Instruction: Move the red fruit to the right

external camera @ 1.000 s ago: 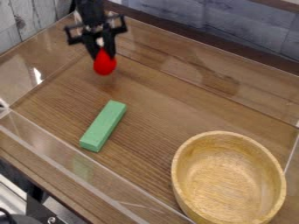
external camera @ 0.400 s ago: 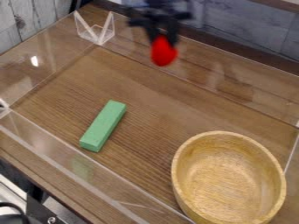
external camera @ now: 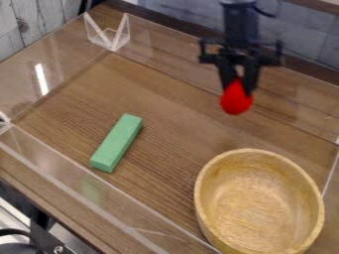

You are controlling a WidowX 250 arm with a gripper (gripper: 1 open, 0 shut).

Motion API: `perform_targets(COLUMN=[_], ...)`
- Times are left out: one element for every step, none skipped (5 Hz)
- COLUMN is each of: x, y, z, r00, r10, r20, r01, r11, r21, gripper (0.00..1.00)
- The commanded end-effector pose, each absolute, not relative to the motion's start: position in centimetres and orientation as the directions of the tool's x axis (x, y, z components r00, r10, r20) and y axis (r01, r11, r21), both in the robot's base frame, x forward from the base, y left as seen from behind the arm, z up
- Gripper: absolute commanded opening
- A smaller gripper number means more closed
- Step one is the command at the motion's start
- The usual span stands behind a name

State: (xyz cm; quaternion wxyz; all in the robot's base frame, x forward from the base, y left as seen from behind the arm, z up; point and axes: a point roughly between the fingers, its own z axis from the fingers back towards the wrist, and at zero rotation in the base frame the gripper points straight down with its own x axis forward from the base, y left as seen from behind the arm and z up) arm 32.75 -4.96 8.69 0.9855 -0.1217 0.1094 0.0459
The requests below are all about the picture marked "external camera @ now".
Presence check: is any black metal table frame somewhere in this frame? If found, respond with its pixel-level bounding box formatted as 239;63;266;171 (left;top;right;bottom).
0;181;70;254

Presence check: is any wooden bowl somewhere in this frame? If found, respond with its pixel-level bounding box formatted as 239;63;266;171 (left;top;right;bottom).
194;148;325;254

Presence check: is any red strawberry toy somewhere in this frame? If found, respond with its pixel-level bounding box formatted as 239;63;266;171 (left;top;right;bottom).
220;78;255;115

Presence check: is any green rectangular block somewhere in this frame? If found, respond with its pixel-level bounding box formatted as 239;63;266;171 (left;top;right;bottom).
90;113;143;173

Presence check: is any clear acrylic enclosure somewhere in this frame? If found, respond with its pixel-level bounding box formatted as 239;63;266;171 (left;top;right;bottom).
0;7;339;254

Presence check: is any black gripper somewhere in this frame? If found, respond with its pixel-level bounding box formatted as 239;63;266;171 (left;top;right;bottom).
199;39;283;95

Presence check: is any black cable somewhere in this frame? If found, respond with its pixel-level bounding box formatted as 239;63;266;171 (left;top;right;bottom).
0;227;34;237

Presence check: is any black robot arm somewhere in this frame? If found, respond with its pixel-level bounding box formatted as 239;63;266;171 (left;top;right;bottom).
199;0;283;95

